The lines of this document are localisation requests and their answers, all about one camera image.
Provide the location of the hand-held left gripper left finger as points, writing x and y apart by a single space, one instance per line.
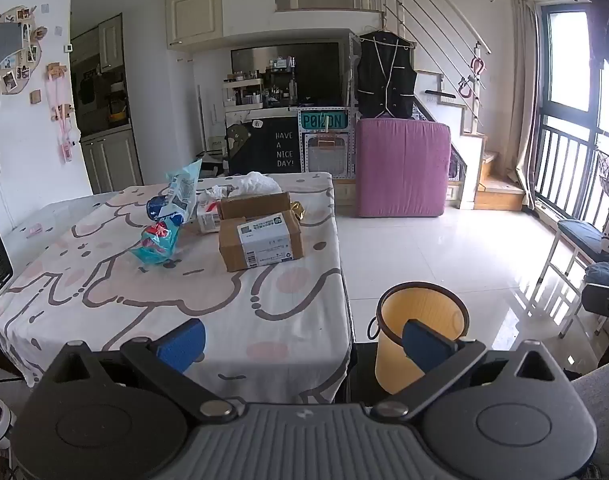
182 344

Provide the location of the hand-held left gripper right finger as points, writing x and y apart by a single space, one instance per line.
427 350

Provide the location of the yellow wastebasket with dark rim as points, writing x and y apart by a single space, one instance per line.
399 312

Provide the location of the teal red snack bag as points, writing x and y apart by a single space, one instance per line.
159 247

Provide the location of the gold foil wrapper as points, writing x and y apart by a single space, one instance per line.
297 209

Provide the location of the white plastic bag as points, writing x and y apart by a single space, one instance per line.
257 182

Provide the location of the pink cartoon print tablecloth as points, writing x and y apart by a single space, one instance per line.
209 300

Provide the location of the small white carton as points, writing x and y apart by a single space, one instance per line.
208 220

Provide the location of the labelled cardboard parcel box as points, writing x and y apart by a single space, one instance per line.
264 247

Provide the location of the blue white snack bag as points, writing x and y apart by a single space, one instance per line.
182 190

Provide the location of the plain cardboard parcel box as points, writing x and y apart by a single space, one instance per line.
254 205

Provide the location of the wooden staircase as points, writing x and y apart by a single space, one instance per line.
499 192

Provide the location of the light wood drawer base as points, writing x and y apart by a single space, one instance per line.
344 197

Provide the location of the pink mattress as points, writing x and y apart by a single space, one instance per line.
402 165

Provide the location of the grey cloth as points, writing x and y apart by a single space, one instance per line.
604 410

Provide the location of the white folding chair blue cushion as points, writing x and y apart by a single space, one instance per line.
579 232

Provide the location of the blue folded cloth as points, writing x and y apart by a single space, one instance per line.
604 275

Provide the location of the cream tall kitchen cabinet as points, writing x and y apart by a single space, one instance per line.
112 160

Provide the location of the white perforated metal rack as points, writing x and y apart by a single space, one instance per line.
353 155

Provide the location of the black lettered sign board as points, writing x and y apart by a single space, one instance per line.
264 150

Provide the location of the green sign plate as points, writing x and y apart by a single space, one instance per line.
322 121

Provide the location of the black balcony railing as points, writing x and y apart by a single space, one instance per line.
564 136

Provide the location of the beige curtain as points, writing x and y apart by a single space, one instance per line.
527 110

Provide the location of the white countertop shelf rack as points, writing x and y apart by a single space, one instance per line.
242 91

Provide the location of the black built-in oven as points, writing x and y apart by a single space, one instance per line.
87 90

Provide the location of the black vest with white trim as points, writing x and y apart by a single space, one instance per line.
384 80

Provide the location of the metal stair railing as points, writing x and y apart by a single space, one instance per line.
478 46

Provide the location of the black framed window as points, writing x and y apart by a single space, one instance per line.
543 60

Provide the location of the grey hanging banner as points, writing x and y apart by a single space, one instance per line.
2 45

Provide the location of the photo collage wall decoration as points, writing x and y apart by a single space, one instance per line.
14 77

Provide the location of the cream wall cabinet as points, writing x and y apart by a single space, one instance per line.
194 15

